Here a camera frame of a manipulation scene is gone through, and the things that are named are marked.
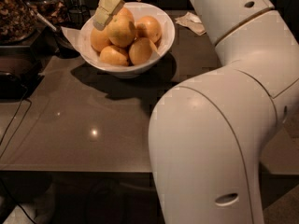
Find orange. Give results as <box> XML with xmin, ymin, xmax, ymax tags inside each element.
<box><xmin>118</xmin><ymin>7</ymin><xmax>135</xmax><ymax>21</ymax></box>
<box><xmin>107</xmin><ymin>15</ymin><xmax>136</xmax><ymax>48</ymax></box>
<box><xmin>90</xmin><ymin>28</ymin><xmax>111</xmax><ymax>52</ymax></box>
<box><xmin>99</xmin><ymin>45</ymin><xmax>129</xmax><ymax>66</ymax></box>
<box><xmin>135</xmin><ymin>16</ymin><xmax>162</xmax><ymax>43</ymax></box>
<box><xmin>129</xmin><ymin>37</ymin><xmax>157</xmax><ymax>65</ymax></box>

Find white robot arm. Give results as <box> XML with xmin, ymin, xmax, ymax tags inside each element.
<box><xmin>149</xmin><ymin>0</ymin><xmax>299</xmax><ymax>224</ymax></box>

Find white ceramic bowl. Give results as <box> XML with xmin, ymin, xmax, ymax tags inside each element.
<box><xmin>76</xmin><ymin>1</ymin><xmax>176</xmax><ymax>79</ymax></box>

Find white paper bowl liner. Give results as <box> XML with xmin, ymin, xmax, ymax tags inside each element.
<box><xmin>61</xmin><ymin>7</ymin><xmax>169</xmax><ymax>72</ymax></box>

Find small black bowl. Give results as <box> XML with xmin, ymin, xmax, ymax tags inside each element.
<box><xmin>53</xmin><ymin>23</ymin><xmax>79</xmax><ymax>59</ymax></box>

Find dark glass cup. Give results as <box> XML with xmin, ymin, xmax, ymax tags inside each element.
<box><xmin>68</xmin><ymin>5</ymin><xmax>91</xmax><ymax>29</ymax></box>

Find crumpled paper napkin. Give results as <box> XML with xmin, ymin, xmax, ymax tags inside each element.
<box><xmin>175</xmin><ymin>12</ymin><xmax>206</xmax><ymax>35</ymax></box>

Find large glass jar of nuts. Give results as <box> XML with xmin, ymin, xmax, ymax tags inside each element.
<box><xmin>0</xmin><ymin>0</ymin><xmax>36</xmax><ymax>45</ymax></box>

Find black appliance box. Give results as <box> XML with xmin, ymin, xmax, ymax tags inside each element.
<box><xmin>0</xmin><ymin>46</ymin><xmax>43</xmax><ymax>100</ymax></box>

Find white handled utensil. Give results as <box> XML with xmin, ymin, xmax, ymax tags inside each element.
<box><xmin>21</xmin><ymin>0</ymin><xmax>61</xmax><ymax>34</ymax></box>

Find black power cable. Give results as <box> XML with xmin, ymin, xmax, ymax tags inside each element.
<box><xmin>0</xmin><ymin>75</ymin><xmax>38</xmax><ymax>224</ymax></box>

